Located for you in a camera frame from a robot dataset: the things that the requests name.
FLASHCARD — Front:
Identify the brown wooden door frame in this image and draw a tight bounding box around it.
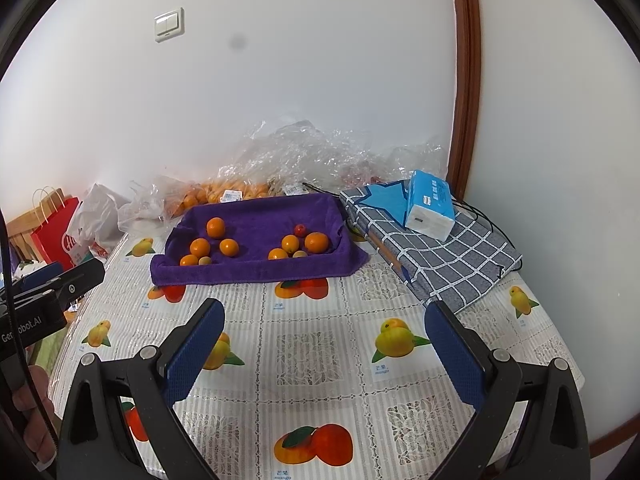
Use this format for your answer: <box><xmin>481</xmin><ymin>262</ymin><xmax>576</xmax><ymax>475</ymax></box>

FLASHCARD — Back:
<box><xmin>447</xmin><ymin>0</ymin><xmax>485</xmax><ymax>206</ymax></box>

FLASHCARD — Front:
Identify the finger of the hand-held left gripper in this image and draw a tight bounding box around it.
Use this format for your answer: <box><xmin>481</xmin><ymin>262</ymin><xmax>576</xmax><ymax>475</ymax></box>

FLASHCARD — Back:
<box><xmin>10</xmin><ymin>261</ymin><xmax>63</xmax><ymax>293</ymax></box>
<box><xmin>30</xmin><ymin>258</ymin><xmax>106</xmax><ymax>312</ymax></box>

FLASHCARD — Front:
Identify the brown paper bag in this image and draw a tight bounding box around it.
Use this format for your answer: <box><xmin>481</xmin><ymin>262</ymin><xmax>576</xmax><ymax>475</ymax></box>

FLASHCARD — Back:
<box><xmin>5</xmin><ymin>187</ymin><xmax>66</xmax><ymax>261</ymax></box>

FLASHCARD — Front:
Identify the purple towel covered tray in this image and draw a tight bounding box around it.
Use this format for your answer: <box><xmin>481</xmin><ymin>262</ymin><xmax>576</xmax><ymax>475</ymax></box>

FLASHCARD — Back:
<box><xmin>150</xmin><ymin>194</ymin><xmax>371</xmax><ymax>287</ymax></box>

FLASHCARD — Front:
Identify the blue tissue pack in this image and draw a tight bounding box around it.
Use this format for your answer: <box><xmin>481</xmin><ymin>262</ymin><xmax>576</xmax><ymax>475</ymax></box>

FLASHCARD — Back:
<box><xmin>404</xmin><ymin>170</ymin><xmax>457</xmax><ymax>241</ymax></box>

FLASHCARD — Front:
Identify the grey checked folded cloth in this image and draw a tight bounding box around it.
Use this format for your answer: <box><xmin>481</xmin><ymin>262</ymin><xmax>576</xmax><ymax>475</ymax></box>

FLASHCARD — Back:
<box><xmin>340</xmin><ymin>180</ymin><xmax>523</xmax><ymax>316</ymax></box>

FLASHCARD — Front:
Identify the red paper bag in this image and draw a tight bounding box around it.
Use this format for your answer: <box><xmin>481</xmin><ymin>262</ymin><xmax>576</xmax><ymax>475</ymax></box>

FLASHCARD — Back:
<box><xmin>31</xmin><ymin>185</ymin><xmax>83</xmax><ymax>273</ymax></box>

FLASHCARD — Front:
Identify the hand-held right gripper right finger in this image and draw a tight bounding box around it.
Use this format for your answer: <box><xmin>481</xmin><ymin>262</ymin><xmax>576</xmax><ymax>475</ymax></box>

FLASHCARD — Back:
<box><xmin>424</xmin><ymin>300</ymin><xmax>591</xmax><ymax>480</ymax></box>

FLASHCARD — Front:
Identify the plastic bag of oranges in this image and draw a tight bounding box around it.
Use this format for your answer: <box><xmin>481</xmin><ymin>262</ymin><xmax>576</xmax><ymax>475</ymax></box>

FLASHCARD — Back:
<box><xmin>131</xmin><ymin>175</ymin><xmax>281</xmax><ymax>221</ymax></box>

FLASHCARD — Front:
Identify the brown stick with blue tip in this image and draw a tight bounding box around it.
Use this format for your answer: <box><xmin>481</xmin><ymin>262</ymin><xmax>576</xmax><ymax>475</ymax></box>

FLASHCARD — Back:
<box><xmin>369</xmin><ymin>231</ymin><xmax>413</xmax><ymax>281</ymax></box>

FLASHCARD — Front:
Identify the white light switch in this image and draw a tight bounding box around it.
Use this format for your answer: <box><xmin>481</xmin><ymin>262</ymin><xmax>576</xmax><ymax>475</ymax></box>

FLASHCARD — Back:
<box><xmin>153</xmin><ymin>7</ymin><xmax>185</xmax><ymax>43</ymax></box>

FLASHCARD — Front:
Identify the white plastic bag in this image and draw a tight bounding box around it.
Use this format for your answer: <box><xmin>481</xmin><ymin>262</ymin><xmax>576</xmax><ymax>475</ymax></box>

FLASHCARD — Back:
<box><xmin>66</xmin><ymin>182</ymin><xmax>132</xmax><ymax>261</ymax></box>

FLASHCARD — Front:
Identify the crumpled clear plastic bag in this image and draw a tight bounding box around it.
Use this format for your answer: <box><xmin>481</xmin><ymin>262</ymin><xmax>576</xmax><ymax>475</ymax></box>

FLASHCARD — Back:
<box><xmin>235</xmin><ymin>119</ymin><xmax>451</xmax><ymax>196</ymax></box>

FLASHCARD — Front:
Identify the person's left hand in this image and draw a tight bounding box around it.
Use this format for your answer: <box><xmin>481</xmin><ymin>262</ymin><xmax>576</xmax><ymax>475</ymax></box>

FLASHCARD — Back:
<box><xmin>10</xmin><ymin>364</ymin><xmax>57</xmax><ymax>465</ymax></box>

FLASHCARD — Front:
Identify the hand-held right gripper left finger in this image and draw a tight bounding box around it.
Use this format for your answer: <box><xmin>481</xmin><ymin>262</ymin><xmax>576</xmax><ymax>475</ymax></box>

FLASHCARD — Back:
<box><xmin>54</xmin><ymin>297</ymin><xmax>226</xmax><ymax>480</ymax></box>

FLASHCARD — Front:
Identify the fruit print tablecloth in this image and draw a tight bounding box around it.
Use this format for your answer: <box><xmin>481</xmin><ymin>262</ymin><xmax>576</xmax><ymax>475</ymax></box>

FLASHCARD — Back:
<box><xmin>25</xmin><ymin>232</ymin><xmax>586</xmax><ymax>480</ymax></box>

